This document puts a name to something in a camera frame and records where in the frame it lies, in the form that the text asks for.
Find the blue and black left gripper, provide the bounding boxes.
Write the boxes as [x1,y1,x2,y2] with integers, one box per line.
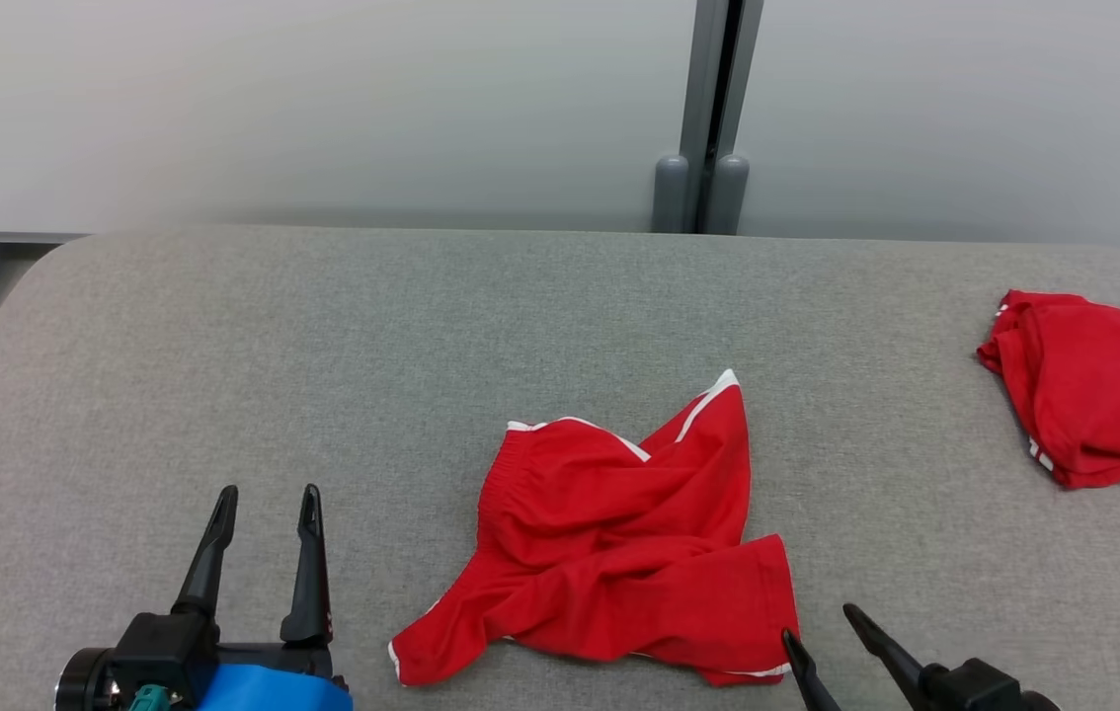
[172,483,354,711]

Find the grey cylindrical post foot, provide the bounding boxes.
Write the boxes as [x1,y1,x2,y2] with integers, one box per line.
[708,154,751,236]
[652,154,691,234]

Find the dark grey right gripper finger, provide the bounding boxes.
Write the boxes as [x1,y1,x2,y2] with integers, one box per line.
[781,628,842,711]
[841,603,931,711]

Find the red shirt with white collar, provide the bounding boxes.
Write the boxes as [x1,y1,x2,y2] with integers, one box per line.
[977,289,1120,491]

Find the grey partition post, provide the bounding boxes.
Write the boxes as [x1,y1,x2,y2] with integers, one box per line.
[679,0,764,236]

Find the red shorts with white stripe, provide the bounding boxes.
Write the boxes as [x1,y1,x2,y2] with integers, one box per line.
[388,369,800,688]

